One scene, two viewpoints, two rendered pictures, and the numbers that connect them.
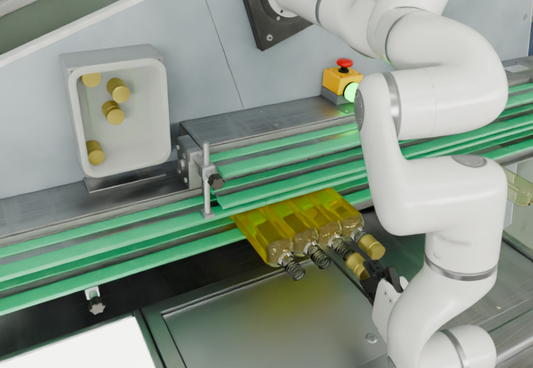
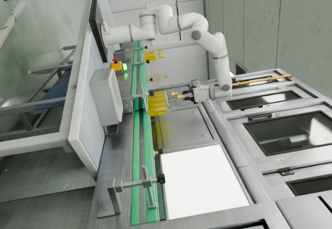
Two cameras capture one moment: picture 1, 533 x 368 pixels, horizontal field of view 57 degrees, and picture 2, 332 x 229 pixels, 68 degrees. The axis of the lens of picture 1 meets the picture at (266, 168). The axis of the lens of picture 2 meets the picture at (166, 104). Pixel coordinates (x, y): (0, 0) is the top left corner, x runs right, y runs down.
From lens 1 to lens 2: 1.12 m
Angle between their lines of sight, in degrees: 53
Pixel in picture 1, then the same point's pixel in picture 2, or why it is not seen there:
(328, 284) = (170, 115)
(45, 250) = (141, 146)
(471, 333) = not seen: hidden behind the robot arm
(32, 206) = (114, 147)
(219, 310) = (168, 136)
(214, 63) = not seen: hidden behind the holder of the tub
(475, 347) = not seen: hidden behind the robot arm
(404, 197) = (220, 41)
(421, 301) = (224, 66)
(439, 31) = (191, 15)
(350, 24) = (148, 31)
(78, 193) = (114, 136)
